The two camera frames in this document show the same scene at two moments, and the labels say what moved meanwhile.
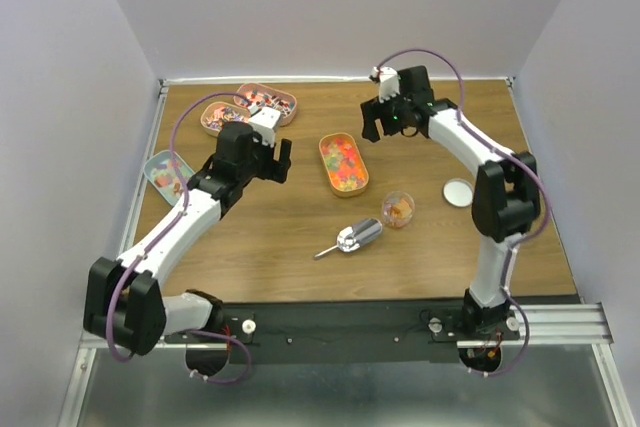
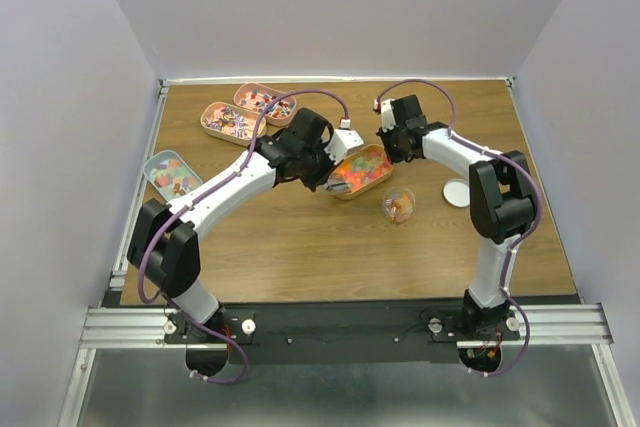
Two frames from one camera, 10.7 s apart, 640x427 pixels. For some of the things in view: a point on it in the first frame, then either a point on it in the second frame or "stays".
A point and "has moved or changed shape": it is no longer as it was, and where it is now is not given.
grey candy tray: x=160 y=170 stays
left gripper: x=276 y=170 → x=314 y=183
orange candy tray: x=344 y=164 has moved or changed shape
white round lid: x=458 y=192 stays
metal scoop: x=351 y=237 → x=338 y=185
